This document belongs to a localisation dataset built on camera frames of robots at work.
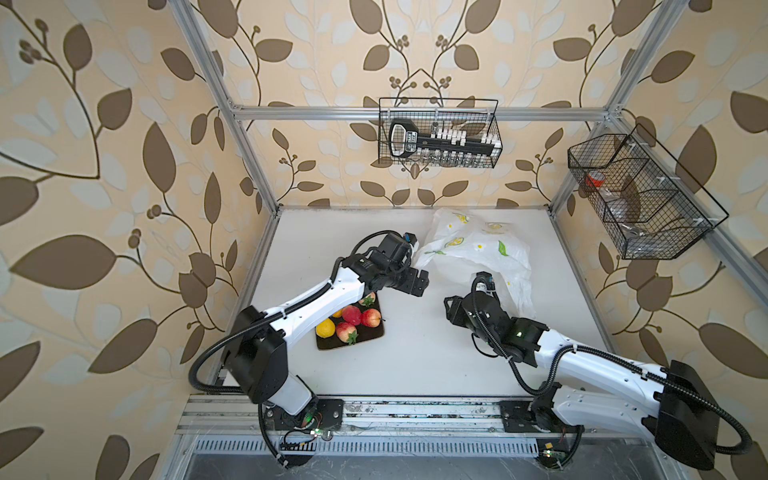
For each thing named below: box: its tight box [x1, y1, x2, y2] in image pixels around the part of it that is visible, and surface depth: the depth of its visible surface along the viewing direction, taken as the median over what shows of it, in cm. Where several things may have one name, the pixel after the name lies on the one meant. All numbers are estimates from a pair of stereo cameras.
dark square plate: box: [316, 316, 385, 350], surface depth 88 cm
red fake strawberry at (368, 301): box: [358, 292, 376, 307], surface depth 93 cm
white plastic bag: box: [413, 208, 536, 319], surface depth 90 cm
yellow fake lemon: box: [315, 318, 336, 339], surface depth 86 cm
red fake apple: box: [361, 308, 381, 328], surface depth 88 cm
